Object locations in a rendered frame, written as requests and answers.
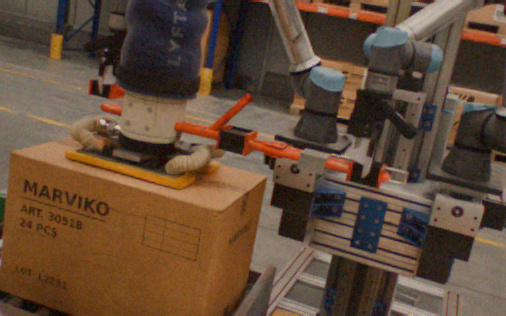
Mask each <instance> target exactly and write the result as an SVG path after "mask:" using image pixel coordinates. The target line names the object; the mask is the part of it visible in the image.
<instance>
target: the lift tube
mask: <svg viewBox="0 0 506 316"><path fill-rule="evenodd" d="M209 1H210V0H129V2H128V4H127V7H126V13H125V19H126V25H127V30H128V32H127V35H126V37H125V41H124V44H123V48H122V53H121V65H124V66H126V67H128V68H131V69H135V70H139V71H143V72H147V73H150V74H155V75H161V76H166V77H172V78H181V79H196V78H198V76H199V73H200V69H201V64H202V38H203V36H204V32H205V31H206V28H207V25H208V16H207V10H206V6H207V4H208V2H209ZM116 85H118V86H119V87H121V88H123V89H126V90H128V91H131V92H135V93H139V94H144V95H148V96H153V97H159V98H167V99H176V100H192V99H196V98H197V95H196V93H194V94H176V93H167V92H160V91H154V90H149V89H145V88H140V87H136V86H132V85H129V84H127V83H124V82H122V81H117V83H116Z"/></svg>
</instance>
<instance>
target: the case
mask: <svg viewBox="0 0 506 316"><path fill-rule="evenodd" d="M81 146H83V145H81V144H80V143H79V142H78V141H76V140H74V139H72V137H70V138H66V139H59V140H55V141H51V142H47V143H44V144H40V145H36V146H32V147H29V148H25V149H21V150H18V151H14V152H11V153H10V162H9V173H8V183H7V195H6V205H5V216H4V226H3V238H2V248H1V259H0V290H1V291H4V292H6V293H9V294H12V295H15V296H18V297H20V298H23V299H26V300H28V301H31V302H32V301H34V302H37V303H40V304H42V305H45V306H48V307H51V308H53V309H56V310H59V311H62V312H64V313H67V314H70V315H73V316H228V315H230V314H231V312H232V311H233V310H234V309H235V307H236V306H237V305H238V304H239V302H240V301H241V300H242V299H243V297H244V294H245V289H246V283H247V278H248V274H249V269H250V264H251V258H252V254H253V249H254V244H255V239H256V234H257V229H258V224H259V219H260V215H261V209H262V199H263V195H264V190H265V184H266V179H267V177H266V176H263V175H260V174H256V173H252V172H248V171H245V170H242V169H238V168H234V167H230V166H226V165H223V164H220V168H218V169H216V170H215V171H213V172H211V173H209V174H204V173H200V172H196V171H192V170H191V171H184V172H186V173H188V174H192V175H195V180H194V181H193V182H192V183H190V184H188V185H187V186H185V187H183V188H182V189H176V188H172V187H169V186H166V185H162V184H159V183H155V182H152V181H149V180H146V179H139V178H135V177H131V176H129V175H125V174H122V173H118V172H115V171H111V170H109V169H105V168H101V167H98V166H94V165H91V164H88V163H85V162H81V161H77V160H74V159H67V158H66V157H65V153H66V151H67V150H71V149H74V148H78V147H81Z"/></svg>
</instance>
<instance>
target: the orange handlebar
mask: <svg viewBox="0 0 506 316"><path fill-rule="evenodd" d="M116 95H119V96H123V97H124V96H125V89H123V88H117V92H116ZM122 109H123V105H121V104H117V103H113V102H104V103H102V104H101V110H102V111H104V112H107V113H110V114H114V115H118V116H121V117H122ZM185 123H186V124H185ZM188 124H189V125H188ZM190 124H191V125H190ZM192 125H195V126H192ZM196 126H198V127H196ZM200 127H202V128H200ZM204 128H206V129H204ZM207 128H209V126H206V125H202V124H198V123H194V122H186V121H184V123H181V122H176V123H175V124H174V129H175V130H177V131H181V132H185V133H188V134H192V135H196V136H200V137H204V138H207V139H211V140H215V141H217V138H218V132H219V130H218V131H217V132H215V131H211V130H207ZM248 149H252V150H256V151H260V152H263V155H265V156H269V157H273V158H277V159H282V158H285V159H289V160H297V161H299V160H300V152H301V151H303V150H300V149H297V148H293V147H289V144H286V143H282V142H279V141H262V140H259V139H254V141H249V143H248ZM349 162H350V161H346V160H338V159H335V158H331V157H330V159H329V160H327V161H326V163H325V164H324V165H325V168H326V169H330V170H334V171H338V172H341V173H345V174H347V171H348V167H349ZM389 179H390V175H389V173H387V172H386V171H384V173H383V175H382V179H381V182H386V181H388V180H389Z"/></svg>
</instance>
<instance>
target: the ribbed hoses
mask: <svg viewBox="0 0 506 316"><path fill-rule="evenodd" d="M101 119H105V120H108V121H116V122H120V123H121V120H118V119H116V118H113V117H111V116H108V115H102V116H98V117H96V118H95V119H94V118H91V119H90V118H88V119H84V120H78V121H76V122H75V123H74V124H73V125H72V126H71V127H70V131H69V134H70V136H71V137H72V139H74V140H76V141H78V142H79V143H80V144H81V145H83V148H85V150H87V151H89V150H91V149H92V148H94V147H96V146H97V145H99V144H97V143H98V142H97V141H96V140H95V139H94V137H93V136H92V135H91V132H94V133H95V132H97V133H99V132H100V133H102V130H103V128H102V130H101V125H103V124H101V122H103V123H104V120H103V121H101ZM203 144H204V143H203ZM197 145H199V144H197ZM197 145H195V146H197ZM195 146H194V147H195ZM224 155H225V150H221V149H216V143H212V144H211V143H209V144H204V145H199V146H197V147H196V149H195V151H194V154H193V153H192V155H188V156H187V155H186V156H185V157H184V156H183V155H182V156H181V157H179V156H177V157H176V158H174V159H172V160H169V162H168V164H166V170H167V172H168V174H172V175H177V174H179V173H181V172H182V171H191V170H194V171H195V170H196V169H199V168H201V167H202V166H204V165H205V164H206V162H207V161H208V160H210V159H219V158H222V157H223V156H224Z"/></svg>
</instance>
